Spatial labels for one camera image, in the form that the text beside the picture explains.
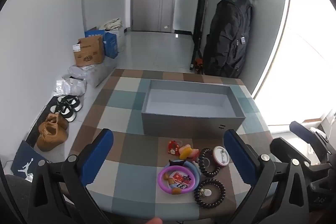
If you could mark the brown cardboard box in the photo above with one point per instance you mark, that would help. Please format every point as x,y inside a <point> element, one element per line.
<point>89,50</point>

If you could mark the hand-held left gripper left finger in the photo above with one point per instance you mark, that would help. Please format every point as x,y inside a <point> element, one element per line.
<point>97,155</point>

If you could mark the grey cardboard box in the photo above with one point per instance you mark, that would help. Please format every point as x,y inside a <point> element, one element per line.
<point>183,124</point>

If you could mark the grey plastic parcel bag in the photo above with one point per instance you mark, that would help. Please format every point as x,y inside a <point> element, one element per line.
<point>90,73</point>

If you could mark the small orange item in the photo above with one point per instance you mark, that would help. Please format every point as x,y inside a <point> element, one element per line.
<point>198,65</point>

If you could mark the blue carton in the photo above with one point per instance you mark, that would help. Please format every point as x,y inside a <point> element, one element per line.
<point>93,32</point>

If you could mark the person's left hand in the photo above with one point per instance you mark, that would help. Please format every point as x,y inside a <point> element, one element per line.
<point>153,221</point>

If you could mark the blue paper bag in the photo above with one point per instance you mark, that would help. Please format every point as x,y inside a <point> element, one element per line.
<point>111,43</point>

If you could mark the brown shoe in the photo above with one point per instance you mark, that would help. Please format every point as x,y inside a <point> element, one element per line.
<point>50,138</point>
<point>55,121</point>

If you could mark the white plastic parcel bag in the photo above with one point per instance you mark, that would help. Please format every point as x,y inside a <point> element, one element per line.
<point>70,86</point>

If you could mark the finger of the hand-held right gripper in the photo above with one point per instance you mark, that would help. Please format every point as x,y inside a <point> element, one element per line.
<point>282,149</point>
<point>304,133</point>

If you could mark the black backpack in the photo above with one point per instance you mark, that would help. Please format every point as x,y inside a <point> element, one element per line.
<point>228,37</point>

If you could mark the navy paper bag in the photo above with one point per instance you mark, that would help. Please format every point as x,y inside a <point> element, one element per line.
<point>26,161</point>

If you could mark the beige cloth bag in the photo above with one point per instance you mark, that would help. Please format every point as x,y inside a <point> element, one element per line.
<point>113,23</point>

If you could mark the black coat rack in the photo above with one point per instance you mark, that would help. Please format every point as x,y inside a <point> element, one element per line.
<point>200,3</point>

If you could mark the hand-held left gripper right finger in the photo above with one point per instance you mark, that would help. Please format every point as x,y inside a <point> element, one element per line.
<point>241,158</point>

